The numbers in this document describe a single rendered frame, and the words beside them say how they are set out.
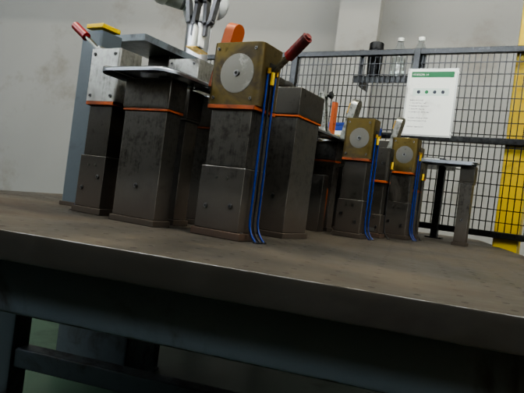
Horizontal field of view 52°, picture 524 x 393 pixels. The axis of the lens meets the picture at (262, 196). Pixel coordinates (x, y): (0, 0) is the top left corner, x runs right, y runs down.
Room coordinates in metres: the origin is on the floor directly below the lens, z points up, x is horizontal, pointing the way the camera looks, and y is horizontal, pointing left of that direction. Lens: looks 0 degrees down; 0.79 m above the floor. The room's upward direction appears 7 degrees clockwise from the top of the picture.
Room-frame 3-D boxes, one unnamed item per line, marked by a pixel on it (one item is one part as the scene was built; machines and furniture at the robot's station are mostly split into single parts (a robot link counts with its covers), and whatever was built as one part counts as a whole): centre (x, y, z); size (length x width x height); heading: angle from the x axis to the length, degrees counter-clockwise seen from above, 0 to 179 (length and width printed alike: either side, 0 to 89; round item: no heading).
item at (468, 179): (1.96, -0.73, 0.84); 0.05 x 0.05 x 0.29; 59
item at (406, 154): (1.87, -0.49, 0.87); 0.12 x 0.07 x 0.35; 59
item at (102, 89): (1.21, 0.37, 0.88); 0.12 x 0.07 x 0.36; 59
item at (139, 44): (1.60, 0.32, 1.16); 0.37 x 0.14 x 0.02; 149
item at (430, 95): (2.45, -0.70, 1.30); 0.23 x 0.02 x 0.31; 59
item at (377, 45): (2.69, -0.47, 1.52); 0.07 x 0.07 x 0.18
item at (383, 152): (1.76, -0.38, 0.84); 0.10 x 0.05 x 0.29; 59
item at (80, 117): (1.38, 0.45, 0.92); 0.08 x 0.08 x 0.44; 59
